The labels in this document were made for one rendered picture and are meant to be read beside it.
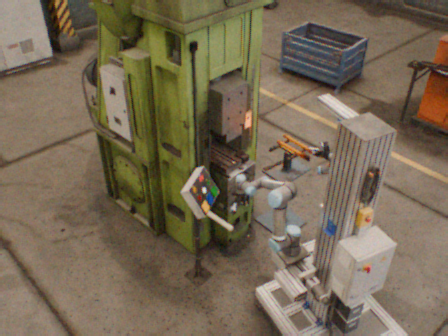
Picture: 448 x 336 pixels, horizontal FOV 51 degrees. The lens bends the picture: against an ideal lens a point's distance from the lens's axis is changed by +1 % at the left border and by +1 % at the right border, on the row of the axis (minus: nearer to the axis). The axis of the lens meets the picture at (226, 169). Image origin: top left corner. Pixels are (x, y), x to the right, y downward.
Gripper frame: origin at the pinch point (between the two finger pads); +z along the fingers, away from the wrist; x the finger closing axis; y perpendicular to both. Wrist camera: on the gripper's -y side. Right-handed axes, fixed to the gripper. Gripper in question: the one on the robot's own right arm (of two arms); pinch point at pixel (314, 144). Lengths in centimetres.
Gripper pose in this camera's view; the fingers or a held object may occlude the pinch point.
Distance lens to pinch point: 443.0
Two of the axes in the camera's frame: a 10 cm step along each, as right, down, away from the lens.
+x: 7.6, -3.9, 5.2
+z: -6.5, -4.7, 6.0
